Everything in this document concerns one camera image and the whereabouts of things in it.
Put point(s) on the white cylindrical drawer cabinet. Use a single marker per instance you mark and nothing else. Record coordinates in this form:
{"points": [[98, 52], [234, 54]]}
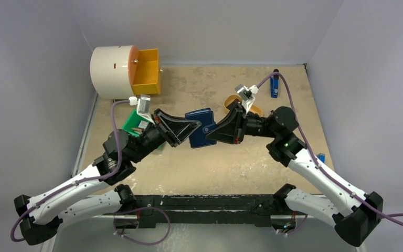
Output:
{"points": [[112, 71]]}

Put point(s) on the green plastic bin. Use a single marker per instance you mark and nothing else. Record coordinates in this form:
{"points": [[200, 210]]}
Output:
{"points": [[135, 124]]}

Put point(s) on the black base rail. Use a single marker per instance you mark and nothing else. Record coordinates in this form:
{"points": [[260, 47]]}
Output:
{"points": [[259, 210]]}

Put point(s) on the blue black stapler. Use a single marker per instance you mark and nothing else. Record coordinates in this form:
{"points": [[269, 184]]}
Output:
{"points": [[274, 85]]}

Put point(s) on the blue leather card holder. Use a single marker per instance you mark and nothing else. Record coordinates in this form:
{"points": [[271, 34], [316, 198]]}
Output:
{"points": [[198, 138]]}

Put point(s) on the small blue block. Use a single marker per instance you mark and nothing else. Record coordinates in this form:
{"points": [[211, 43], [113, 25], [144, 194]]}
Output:
{"points": [[321, 157]]}

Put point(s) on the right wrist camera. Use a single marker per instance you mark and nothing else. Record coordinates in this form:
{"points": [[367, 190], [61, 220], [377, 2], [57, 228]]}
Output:
{"points": [[247, 95]]}

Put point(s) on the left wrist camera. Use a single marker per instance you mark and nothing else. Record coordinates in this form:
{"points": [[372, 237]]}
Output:
{"points": [[142, 104]]}

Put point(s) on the orange drawer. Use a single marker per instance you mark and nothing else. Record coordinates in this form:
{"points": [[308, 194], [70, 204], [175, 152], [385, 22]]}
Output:
{"points": [[147, 78]]}

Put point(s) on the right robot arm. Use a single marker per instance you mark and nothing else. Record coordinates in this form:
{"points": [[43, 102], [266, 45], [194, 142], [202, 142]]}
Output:
{"points": [[348, 209]]}

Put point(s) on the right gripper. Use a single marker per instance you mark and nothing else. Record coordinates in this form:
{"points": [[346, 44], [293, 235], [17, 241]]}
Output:
{"points": [[238, 123]]}

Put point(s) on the tan oval tray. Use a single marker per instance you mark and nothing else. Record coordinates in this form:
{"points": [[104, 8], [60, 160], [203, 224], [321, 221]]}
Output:
{"points": [[232, 98]]}

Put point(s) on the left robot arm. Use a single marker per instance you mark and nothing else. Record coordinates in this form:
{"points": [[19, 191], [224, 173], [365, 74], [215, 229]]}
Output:
{"points": [[97, 189]]}

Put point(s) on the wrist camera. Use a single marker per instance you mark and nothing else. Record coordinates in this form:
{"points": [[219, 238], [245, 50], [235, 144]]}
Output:
{"points": [[247, 95], [142, 104]]}

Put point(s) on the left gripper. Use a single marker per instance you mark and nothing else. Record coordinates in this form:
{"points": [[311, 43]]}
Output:
{"points": [[180, 128]]}

